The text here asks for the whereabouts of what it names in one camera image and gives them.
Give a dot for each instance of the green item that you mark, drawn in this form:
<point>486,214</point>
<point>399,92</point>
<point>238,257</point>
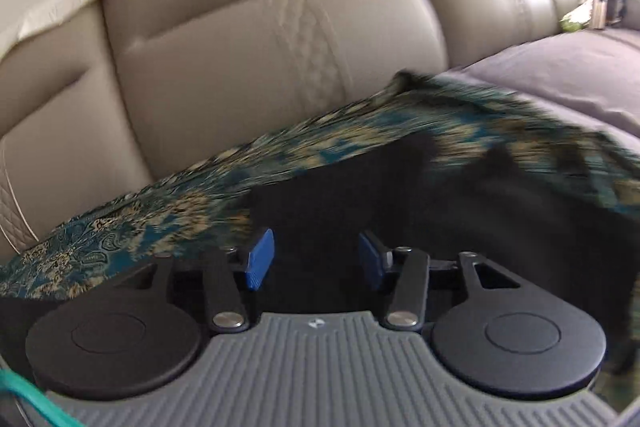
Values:
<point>575,19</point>

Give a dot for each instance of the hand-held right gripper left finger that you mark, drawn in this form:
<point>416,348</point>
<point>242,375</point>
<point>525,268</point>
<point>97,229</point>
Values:
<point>260,259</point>

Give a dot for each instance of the dark clutter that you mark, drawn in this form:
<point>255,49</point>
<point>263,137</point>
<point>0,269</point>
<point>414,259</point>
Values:
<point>605,2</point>

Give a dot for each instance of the teal and gold patterned blanket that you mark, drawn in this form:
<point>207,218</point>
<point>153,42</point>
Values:
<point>150,217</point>

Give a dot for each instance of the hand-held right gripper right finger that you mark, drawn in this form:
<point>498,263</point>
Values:
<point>371,259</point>

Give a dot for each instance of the black pants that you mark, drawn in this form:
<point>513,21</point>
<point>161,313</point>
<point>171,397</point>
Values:
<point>350,202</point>

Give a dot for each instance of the grey cushion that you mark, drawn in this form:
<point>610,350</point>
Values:
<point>565,72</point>

